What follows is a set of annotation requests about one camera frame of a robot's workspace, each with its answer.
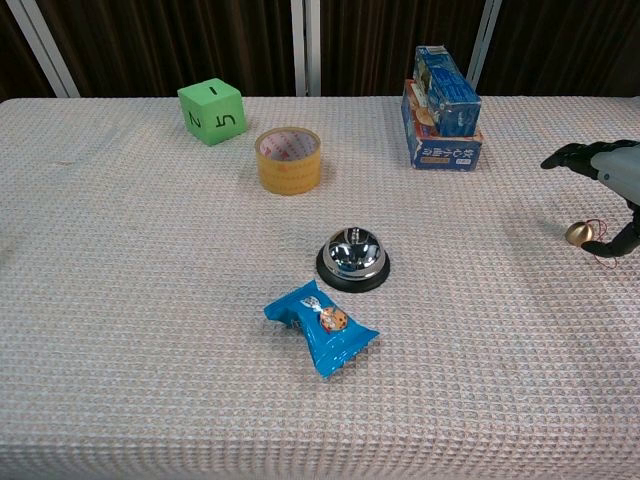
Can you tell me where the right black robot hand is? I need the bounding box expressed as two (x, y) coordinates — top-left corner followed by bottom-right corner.
(540, 139), (640, 259)

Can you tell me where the small brass bell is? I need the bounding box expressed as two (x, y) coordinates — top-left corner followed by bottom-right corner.
(564, 218), (619, 271)

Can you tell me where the chrome desk call bell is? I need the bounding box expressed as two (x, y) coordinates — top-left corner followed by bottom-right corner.
(315, 226), (391, 294)

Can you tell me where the large blue biscuit box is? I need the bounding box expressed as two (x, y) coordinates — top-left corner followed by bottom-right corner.
(400, 78), (485, 172)

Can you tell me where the small blue biscuit box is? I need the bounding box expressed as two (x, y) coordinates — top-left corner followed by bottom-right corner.
(413, 44), (483, 138)

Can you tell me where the yellow packing tape roll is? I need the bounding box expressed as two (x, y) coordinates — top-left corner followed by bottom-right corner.
(254, 126), (323, 196)

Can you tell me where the blue cookie snack packet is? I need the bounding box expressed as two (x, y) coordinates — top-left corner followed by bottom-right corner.
(263, 279), (381, 380)

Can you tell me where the beige waffle tablecloth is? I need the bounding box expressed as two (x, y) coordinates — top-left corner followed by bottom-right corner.
(0, 95), (640, 480)

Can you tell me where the green foam number cube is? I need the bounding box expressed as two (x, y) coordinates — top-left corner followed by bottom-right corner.
(177, 77), (249, 147)

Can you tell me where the dark brown curtain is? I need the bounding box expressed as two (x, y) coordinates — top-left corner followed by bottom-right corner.
(0, 0), (640, 103)

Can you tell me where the white metal frame post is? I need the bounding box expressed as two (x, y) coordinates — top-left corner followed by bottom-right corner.
(465, 0), (503, 87)
(4, 0), (81, 99)
(290, 0), (322, 98)

